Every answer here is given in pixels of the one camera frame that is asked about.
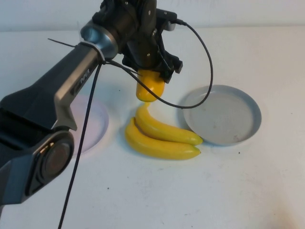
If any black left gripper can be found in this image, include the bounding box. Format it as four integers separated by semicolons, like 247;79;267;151
122;28;184;84

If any plain yellow mango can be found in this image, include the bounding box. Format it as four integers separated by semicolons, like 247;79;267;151
135;69;166;104

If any yellow banana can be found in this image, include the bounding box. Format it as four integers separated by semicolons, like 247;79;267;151
134;102;203;146
124;116;202;161

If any grey-blue round plate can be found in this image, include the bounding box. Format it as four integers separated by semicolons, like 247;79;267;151
182;84;262;146

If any pink round plate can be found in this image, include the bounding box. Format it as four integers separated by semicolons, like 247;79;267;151
71;94;110;156

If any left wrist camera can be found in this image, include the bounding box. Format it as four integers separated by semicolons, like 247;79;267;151
155;8;178;32

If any white cable tie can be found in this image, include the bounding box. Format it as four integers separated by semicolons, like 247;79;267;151
78;41;106;64

